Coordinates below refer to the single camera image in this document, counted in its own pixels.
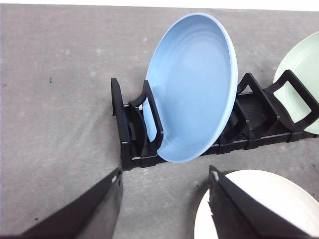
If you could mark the black plastic dish rack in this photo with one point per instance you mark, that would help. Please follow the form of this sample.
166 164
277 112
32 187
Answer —
259 118

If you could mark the green plate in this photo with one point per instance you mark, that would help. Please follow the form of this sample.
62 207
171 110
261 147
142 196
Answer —
303 60

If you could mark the white plate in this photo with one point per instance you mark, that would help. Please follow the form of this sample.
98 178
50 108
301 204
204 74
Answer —
280 192

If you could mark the blue plate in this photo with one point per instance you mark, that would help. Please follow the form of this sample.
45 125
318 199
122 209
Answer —
192 76

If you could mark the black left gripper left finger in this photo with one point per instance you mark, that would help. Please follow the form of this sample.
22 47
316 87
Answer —
89 214

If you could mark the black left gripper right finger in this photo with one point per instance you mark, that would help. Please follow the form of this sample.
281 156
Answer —
237 214

